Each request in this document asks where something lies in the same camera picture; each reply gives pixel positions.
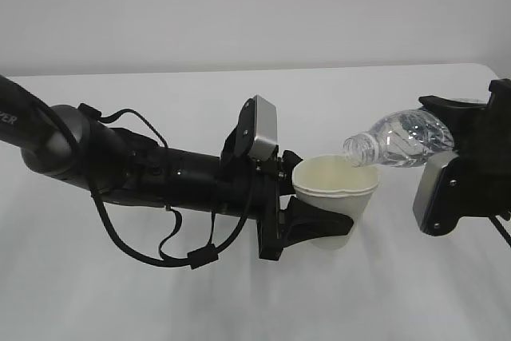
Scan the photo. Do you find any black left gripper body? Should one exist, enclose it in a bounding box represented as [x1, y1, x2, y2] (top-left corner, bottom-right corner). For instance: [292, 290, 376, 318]
[249, 153, 295, 260]

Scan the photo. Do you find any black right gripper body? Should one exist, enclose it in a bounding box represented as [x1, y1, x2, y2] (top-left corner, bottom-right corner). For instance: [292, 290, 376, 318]
[452, 79, 510, 220]

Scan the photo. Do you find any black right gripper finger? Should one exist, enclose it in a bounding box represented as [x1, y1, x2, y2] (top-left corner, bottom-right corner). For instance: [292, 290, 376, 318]
[418, 95, 486, 145]

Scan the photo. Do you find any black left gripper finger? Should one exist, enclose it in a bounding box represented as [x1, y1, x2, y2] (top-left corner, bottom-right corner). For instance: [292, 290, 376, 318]
[280, 196, 355, 250]
[281, 150, 303, 173]

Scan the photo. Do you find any white paper cup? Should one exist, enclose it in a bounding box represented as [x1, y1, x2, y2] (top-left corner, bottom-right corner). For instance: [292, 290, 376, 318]
[291, 153, 380, 253]

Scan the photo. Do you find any clear water bottle green label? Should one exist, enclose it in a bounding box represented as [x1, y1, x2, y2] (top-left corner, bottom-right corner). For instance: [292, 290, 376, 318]
[343, 109, 454, 168]

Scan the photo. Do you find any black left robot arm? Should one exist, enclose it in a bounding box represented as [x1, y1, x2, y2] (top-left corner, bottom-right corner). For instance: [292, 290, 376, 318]
[1, 78, 355, 268]

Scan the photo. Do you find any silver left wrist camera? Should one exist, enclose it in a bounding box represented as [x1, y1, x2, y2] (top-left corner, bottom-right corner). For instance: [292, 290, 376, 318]
[220, 95, 278, 164]

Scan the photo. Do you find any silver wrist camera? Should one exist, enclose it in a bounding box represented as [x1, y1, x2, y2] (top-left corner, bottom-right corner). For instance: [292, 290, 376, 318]
[413, 151, 462, 236]
[220, 95, 278, 164]

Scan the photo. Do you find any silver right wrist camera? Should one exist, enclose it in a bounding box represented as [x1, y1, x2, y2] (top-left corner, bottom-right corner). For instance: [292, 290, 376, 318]
[413, 151, 462, 236]

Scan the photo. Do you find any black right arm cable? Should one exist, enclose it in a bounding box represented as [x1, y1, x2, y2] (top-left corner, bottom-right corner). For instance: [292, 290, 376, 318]
[493, 215, 511, 250]

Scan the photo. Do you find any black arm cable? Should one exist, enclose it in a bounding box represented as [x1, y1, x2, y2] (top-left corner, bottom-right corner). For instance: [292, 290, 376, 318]
[23, 89, 256, 271]
[493, 215, 511, 250]

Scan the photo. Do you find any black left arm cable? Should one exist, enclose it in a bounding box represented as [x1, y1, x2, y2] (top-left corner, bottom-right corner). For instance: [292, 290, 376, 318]
[23, 89, 256, 271]

